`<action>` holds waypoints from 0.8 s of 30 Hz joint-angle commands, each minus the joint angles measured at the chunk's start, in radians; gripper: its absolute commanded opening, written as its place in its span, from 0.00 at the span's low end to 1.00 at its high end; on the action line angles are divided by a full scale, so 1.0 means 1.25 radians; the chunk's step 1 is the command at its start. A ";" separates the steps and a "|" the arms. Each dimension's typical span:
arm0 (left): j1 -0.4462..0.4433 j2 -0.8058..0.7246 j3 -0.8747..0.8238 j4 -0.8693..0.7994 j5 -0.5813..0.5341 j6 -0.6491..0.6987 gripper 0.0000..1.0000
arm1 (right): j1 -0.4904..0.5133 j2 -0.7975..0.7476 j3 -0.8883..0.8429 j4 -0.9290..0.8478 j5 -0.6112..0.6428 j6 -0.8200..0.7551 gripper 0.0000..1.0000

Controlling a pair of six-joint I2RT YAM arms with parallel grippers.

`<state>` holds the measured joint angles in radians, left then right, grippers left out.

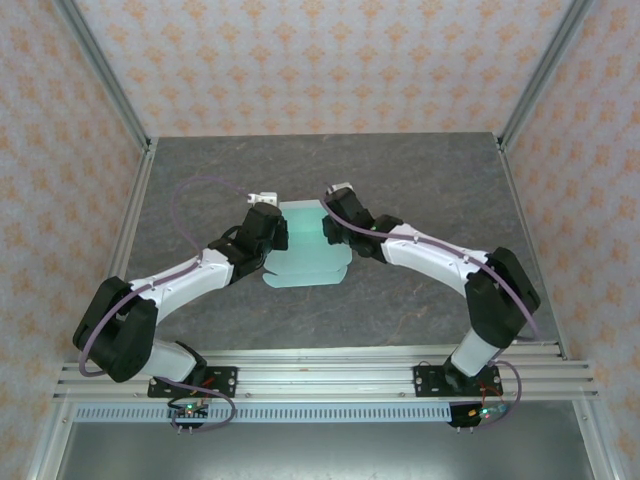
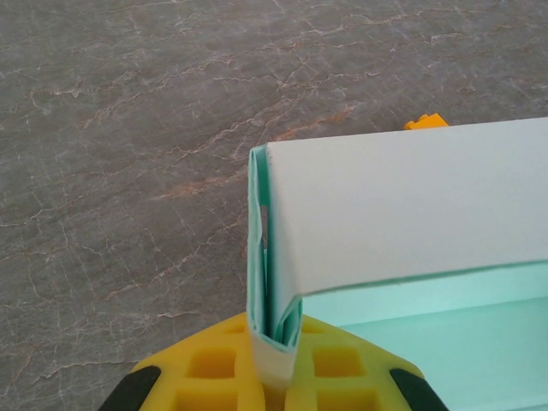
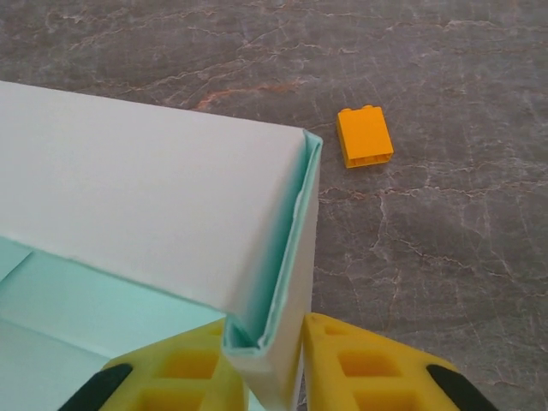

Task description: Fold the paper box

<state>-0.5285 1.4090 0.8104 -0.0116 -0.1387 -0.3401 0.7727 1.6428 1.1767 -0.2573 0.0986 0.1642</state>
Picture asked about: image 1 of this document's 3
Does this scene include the grey metal panel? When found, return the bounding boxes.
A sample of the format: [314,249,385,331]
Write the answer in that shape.
[52,422,599,480]

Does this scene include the aluminium side rail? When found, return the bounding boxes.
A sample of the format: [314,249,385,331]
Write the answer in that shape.
[78,138,160,362]
[496,133,571,361]

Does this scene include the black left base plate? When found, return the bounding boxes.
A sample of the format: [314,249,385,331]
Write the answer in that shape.
[146,365,239,400]

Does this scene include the slotted grey cable duct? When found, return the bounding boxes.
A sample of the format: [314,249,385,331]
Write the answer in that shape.
[73,404,454,425]

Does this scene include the right controller board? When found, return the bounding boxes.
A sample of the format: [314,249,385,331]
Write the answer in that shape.
[447,402,511,431]

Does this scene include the light teal cloth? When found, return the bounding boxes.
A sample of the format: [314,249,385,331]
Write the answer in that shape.
[262,198,354,290]

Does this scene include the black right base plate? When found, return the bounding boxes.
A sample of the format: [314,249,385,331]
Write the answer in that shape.
[413,364,501,400]

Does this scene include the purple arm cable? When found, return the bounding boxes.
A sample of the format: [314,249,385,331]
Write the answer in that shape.
[78,175,251,434]
[322,187,544,431]

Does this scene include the aluminium table edge rail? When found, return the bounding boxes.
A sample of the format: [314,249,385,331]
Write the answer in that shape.
[88,342,569,362]

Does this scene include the left controller board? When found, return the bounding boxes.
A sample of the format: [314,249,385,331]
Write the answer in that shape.
[167,399,210,432]

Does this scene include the controller board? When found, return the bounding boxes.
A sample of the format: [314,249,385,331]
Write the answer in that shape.
[447,402,511,431]
[167,399,210,432]

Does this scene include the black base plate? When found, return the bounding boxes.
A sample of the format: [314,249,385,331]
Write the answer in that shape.
[413,364,501,400]
[146,365,239,400]

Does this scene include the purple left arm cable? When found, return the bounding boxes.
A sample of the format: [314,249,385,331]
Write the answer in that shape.
[78,175,251,434]

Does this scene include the wide aluminium mounting beam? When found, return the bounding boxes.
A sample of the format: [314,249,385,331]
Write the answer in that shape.
[52,360,600,403]

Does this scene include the aluminium frame post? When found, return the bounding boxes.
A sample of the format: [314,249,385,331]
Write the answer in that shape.
[499,0,597,151]
[52,0,154,151]

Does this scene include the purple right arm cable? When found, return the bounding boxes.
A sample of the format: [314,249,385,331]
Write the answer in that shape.
[322,187,544,431]

